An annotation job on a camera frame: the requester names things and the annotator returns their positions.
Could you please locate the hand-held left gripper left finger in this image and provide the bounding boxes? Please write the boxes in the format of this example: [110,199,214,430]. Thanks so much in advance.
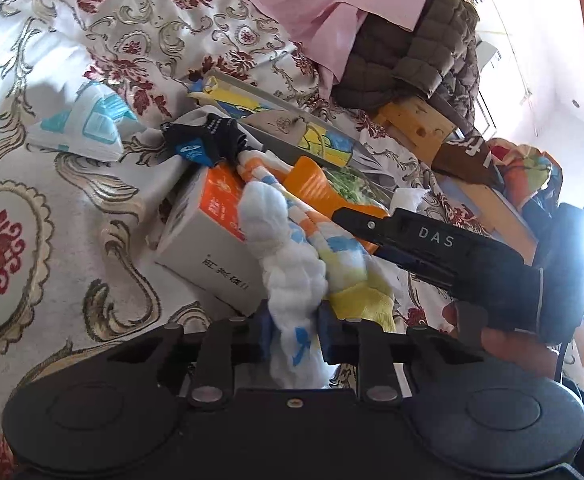
[107,310,273,408]

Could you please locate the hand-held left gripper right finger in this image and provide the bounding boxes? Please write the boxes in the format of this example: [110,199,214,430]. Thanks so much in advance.
[318,304,477,407]

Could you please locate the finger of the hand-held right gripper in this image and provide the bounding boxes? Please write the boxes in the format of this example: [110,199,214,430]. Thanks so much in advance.
[332,207,397,249]

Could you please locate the colourful striped sock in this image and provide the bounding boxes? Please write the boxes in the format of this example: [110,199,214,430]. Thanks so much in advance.
[237,152,397,333]

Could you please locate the white blue-dotted towel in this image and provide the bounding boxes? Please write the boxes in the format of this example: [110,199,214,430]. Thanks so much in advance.
[237,180,333,391]

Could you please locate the orange packet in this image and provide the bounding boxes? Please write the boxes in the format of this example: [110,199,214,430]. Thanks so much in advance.
[284,156,393,256]

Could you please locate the grey printed cardboard tray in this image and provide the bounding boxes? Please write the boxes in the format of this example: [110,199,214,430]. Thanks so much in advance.
[187,70,397,201]

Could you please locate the black glove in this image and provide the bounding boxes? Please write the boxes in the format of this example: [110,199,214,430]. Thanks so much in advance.
[161,112,247,166]

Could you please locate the white and blue tissue packet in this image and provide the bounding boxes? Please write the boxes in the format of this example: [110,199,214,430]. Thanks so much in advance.
[24,80,138,161]

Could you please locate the person's right hand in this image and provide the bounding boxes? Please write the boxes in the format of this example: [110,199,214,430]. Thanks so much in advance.
[442,302,560,378]

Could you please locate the green leafy bag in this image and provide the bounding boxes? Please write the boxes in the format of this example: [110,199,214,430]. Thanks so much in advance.
[322,167,393,208]

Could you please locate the white crumpled cloth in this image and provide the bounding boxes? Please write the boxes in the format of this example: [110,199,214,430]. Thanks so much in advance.
[389,187,430,216]

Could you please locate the orange and white box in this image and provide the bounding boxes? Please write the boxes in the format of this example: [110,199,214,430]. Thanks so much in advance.
[154,165,273,318]

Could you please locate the colourful bag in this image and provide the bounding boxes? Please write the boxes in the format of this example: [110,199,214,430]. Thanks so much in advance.
[489,137,565,211]

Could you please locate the brown cloth with white print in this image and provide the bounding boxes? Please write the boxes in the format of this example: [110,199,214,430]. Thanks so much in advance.
[432,130,502,193]

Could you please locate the brown quilted jacket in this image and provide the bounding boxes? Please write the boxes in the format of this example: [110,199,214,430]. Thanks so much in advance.
[332,0,482,111]

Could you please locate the white air conditioner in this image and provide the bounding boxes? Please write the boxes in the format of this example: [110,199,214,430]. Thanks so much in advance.
[476,40,502,68]

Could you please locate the floral bedspread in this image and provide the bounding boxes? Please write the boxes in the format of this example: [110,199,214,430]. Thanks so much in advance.
[0,0,537,480]

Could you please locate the wooden bed frame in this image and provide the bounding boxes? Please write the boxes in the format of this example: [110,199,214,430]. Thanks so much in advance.
[452,175,584,401]

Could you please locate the black cable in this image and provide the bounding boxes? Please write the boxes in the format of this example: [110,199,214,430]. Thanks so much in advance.
[552,342,567,386]

